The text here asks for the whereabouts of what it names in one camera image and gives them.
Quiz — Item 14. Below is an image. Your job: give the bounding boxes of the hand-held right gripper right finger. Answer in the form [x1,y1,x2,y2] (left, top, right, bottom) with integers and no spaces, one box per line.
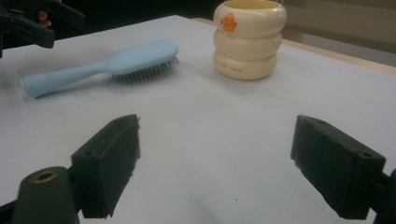
[290,114,387,220]

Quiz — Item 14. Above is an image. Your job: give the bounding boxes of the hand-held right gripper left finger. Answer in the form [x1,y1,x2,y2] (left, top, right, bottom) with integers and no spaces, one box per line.
[70,114,141,219]

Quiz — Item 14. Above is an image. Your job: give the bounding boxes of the light blue hairbrush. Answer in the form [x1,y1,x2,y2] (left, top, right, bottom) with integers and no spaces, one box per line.
[20,40,180,100]

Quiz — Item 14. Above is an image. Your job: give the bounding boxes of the cream ringed cup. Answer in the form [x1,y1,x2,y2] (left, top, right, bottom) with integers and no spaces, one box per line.
[212,0,288,81]

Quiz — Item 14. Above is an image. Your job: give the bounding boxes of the white table sheet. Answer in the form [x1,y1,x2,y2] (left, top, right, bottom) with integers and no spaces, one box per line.
[0,14,396,224]

